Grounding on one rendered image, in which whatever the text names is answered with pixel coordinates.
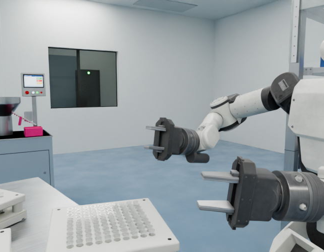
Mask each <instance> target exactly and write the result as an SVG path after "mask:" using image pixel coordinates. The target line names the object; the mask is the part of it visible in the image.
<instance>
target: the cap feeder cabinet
mask: <svg viewBox="0 0 324 252"><path fill-rule="evenodd" d="M52 137H53V136H52V135H51V134H50V133H48V132H47V131H46V130H45V129H43V136H33V137H25V135H24V130H21V131H13V134H12V135H4V136H0V184H4V183H9V182H15V181H20V180H26V179H31V178H36V177H39V178H40V179H42V180H43V181H45V182H46V183H47V184H49V185H50V186H52V187H53V188H55V182H54V161H53V139H52Z"/></svg>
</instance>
